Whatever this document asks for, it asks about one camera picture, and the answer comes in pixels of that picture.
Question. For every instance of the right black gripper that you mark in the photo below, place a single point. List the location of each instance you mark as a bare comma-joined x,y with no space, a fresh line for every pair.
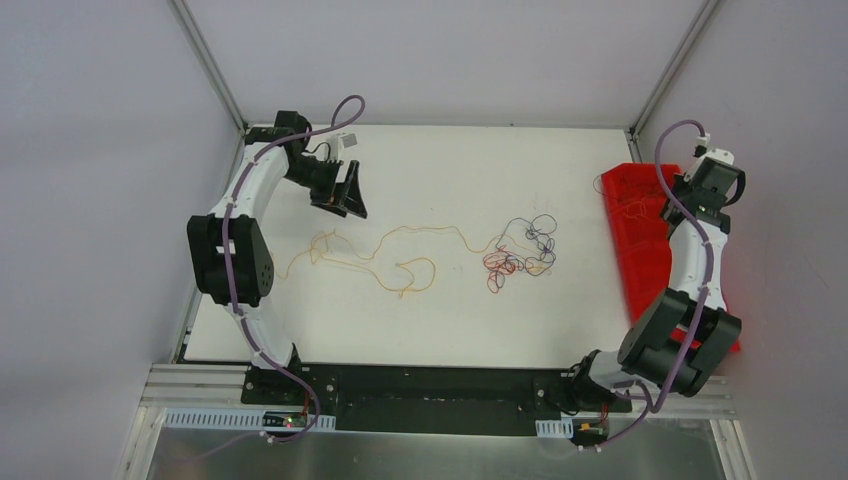
692,198

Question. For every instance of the red plastic bin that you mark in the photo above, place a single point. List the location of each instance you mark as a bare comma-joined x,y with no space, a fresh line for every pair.
633,202

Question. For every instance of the right white cable duct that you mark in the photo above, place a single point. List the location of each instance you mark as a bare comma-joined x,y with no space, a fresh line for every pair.
561,428

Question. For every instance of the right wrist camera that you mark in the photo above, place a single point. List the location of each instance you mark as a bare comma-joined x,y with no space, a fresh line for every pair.
704,151

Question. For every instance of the left white cable duct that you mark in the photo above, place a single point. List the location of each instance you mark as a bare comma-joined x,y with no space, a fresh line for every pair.
277,421

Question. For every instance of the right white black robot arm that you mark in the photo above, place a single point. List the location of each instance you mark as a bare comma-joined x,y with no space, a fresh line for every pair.
669,230

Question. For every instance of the aluminium frame rail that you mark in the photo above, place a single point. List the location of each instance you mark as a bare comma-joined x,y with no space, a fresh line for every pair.
221,386

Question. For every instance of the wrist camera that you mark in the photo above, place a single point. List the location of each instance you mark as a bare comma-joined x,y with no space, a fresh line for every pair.
704,151
339,143

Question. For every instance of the white cable duct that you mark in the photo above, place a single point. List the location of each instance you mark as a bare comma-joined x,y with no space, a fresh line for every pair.
561,428
277,421

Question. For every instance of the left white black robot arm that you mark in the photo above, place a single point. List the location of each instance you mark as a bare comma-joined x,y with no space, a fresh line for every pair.
231,260

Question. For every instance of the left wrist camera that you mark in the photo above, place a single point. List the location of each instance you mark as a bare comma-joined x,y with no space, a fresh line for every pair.
339,143

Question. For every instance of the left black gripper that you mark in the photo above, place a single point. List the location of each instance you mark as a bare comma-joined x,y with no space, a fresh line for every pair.
333,183

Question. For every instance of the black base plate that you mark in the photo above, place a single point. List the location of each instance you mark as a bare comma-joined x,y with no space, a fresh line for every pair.
432,400

